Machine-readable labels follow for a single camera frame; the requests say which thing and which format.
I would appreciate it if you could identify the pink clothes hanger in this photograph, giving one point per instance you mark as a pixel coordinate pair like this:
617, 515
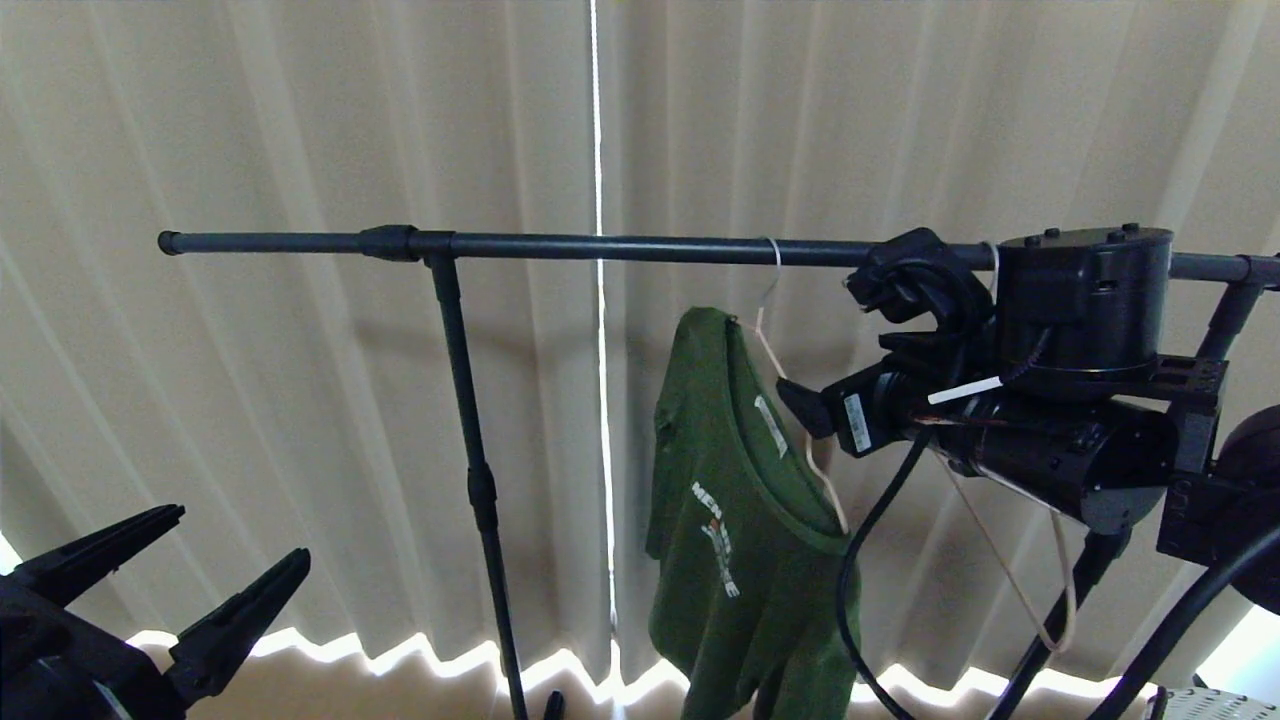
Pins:
1000, 565
826, 485

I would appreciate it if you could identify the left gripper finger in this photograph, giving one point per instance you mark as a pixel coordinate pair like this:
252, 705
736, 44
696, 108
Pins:
235, 625
100, 555

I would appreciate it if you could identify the black clothes rack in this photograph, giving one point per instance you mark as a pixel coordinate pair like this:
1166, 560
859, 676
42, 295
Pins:
600, 247

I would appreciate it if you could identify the beige curtain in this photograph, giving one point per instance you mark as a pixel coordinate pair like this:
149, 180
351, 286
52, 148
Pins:
250, 120

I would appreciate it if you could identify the white laundry basket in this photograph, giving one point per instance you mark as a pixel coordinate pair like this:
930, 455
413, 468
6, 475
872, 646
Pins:
1210, 703

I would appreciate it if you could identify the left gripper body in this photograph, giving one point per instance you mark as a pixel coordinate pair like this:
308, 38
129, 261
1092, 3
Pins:
70, 670

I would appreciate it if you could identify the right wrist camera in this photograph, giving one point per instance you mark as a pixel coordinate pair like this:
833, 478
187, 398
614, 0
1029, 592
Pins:
915, 280

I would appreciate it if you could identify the green printed shirt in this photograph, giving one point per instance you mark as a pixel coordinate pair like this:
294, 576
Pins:
740, 560

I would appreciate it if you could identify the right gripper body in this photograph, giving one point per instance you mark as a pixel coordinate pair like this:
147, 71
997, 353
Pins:
1060, 460

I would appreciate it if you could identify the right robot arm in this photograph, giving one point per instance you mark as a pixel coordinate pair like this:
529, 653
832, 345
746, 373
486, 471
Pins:
1085, 300

